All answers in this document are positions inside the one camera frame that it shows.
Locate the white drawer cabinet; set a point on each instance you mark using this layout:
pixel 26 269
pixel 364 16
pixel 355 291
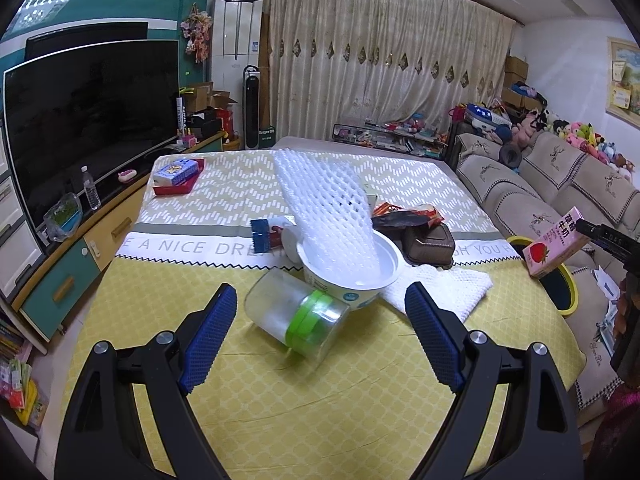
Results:
pixel 15 245

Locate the pile of colourful books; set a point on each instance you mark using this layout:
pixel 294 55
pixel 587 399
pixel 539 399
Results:
pixel 20 390

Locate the row of plush toys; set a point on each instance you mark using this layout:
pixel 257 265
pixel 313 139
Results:
pixel 580 132

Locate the hanging artificial flowers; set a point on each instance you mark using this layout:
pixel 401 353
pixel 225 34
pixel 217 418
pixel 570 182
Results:
pixel 197 35

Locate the clear jar with green lid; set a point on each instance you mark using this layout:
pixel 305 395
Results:
pixel 280 310

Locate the framed wall picture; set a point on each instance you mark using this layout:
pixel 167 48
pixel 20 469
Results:
pixel 622 80

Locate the stack of cardboard boxes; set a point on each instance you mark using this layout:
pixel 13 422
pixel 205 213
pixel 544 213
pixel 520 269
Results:
pixel 515 70

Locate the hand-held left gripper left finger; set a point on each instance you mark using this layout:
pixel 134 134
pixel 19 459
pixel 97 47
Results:
pixel 210 340

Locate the white standing air conditioner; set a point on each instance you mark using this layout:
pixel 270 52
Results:
pixel 235 35

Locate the red bag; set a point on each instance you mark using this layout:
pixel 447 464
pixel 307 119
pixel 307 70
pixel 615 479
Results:
pixel 227 120

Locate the dark brown snack wrapper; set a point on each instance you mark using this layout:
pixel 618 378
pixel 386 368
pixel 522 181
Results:
pixel 395 220

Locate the blue box on red tray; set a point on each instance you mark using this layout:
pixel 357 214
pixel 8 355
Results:
pixel 175 190

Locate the person's pink trousers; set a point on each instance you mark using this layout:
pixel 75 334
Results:
pixel 622 420

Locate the yellow rimmed trash bin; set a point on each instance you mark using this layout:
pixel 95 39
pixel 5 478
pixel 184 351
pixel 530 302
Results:
pixel 557 290

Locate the teal and wood television cabinet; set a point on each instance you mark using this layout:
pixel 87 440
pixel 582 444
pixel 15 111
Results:
pixel 60 285

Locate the red snack wrapper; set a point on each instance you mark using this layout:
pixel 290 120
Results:
pixel 431 216

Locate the grey floral bed sheet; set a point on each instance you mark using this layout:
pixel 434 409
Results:
pixel 310 142

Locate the white foam net sleeve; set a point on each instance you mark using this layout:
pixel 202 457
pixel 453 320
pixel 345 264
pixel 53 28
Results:
pixel 325 200

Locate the brown plastic tray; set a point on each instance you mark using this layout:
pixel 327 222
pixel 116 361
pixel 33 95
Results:
pixel 430 247

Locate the pile of toys and books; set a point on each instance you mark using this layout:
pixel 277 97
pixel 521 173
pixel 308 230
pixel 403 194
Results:
pixel 395 132

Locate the small pink dish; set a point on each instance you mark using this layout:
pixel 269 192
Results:
pixel 127 175

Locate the pink strawberry milk carton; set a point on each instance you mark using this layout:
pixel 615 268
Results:
pixel 550 250

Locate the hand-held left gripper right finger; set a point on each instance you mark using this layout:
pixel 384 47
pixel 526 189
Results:
pixel 432 340

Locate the open cardboard box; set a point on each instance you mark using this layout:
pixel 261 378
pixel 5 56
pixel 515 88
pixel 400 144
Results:
pixel 205 92

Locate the beige fabric sofa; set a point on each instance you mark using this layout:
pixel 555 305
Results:
pixel 525 195

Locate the black flat screen television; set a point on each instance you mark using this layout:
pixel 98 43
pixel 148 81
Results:
pixel 90 125

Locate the black tower fan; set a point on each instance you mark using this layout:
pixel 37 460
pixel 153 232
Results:
pixel 251 110

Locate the beige patterned curtain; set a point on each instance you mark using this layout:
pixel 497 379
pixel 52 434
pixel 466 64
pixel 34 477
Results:
pixel 350 85

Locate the yellow and white patterned tablecloth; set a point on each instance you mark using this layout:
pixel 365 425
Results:
pixel 225 200

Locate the clear water bottle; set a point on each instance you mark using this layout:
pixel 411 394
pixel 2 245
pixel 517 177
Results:
pixel 91 192

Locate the white printed paper bowl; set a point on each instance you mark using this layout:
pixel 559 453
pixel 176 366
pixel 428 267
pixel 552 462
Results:
pixel 345 292

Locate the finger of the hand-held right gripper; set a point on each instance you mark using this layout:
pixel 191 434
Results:
pixel 602 237

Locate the blue tissue box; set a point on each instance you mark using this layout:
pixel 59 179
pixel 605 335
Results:
pixel 172 172

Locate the blue scrub brush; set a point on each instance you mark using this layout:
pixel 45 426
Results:
pixel 261 236

